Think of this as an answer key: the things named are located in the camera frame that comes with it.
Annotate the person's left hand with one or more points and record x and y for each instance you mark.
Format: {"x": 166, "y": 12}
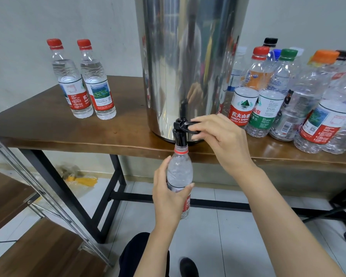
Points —
{"x": 170, "y": 207}

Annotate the person's right hand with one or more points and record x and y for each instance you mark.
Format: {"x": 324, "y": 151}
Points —
{"x": 225, "y": 144}

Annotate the red label plastic water bottle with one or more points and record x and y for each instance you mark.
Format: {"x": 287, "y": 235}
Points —
{"x": 72, "y": 86}
{"x": 180, "y": 167}

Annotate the cluster of plastic bottles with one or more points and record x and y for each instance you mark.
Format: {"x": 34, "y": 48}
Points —
{"x": 288, "y": 101}

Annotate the stainless steel water dispenser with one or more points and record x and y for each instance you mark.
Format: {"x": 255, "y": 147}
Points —
{"x": 184, "y": 54}

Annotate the green red label plastic bottle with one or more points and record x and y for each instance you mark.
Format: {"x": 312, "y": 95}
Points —
{"x": 98, "y": 86}

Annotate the wooden metal shelf rack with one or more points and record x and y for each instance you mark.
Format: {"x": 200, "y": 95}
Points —
{"x": 6, "y": 196}

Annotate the person's right forearm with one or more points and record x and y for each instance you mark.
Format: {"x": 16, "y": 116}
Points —
{"x": 288, "y": 228}

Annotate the person's black trouser leg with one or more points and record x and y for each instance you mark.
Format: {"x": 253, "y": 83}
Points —
{"x": 135, "y": 256}

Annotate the person's black shoe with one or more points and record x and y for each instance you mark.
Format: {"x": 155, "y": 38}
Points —
{"x": 188, "y": 267}

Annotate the yellow debris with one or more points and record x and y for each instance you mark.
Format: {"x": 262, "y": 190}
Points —
{"x": 83, "y": 181}

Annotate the black metal table frame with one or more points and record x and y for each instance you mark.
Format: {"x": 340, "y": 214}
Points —
{"x": 132, "y": 196}

